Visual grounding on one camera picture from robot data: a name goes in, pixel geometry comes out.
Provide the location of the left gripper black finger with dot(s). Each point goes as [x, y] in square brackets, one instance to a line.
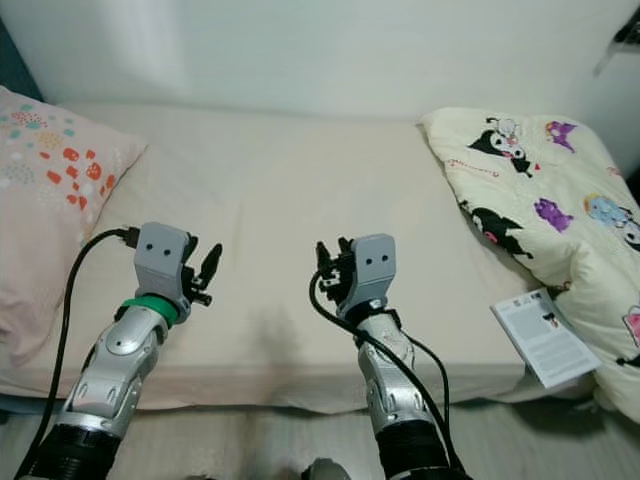
[212, 268]

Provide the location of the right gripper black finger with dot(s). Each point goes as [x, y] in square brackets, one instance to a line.
[326, 258]
[345, 247]

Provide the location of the pink pillow with coloured dots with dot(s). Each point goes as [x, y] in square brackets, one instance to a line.
[50, 220]

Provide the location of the cream cartoon print blanket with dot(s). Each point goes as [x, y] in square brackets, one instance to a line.
[530, 190]

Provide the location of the white printed magazine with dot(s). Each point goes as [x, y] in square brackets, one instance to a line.
[545, 335]

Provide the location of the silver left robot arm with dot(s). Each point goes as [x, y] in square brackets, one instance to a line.
[110, 370]

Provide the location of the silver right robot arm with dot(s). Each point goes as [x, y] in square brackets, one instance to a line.
[395, 390]

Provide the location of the cream bed mattress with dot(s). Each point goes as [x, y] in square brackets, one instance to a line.
[290, 180]

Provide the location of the robot right leg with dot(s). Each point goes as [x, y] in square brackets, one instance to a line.
[328, 470]

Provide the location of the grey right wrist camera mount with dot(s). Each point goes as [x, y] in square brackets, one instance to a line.
[372, 268]

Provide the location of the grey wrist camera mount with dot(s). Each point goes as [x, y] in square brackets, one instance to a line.
[163, 258]
[372, 268]

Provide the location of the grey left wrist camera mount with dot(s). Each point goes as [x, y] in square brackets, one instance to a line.
[163, 258]

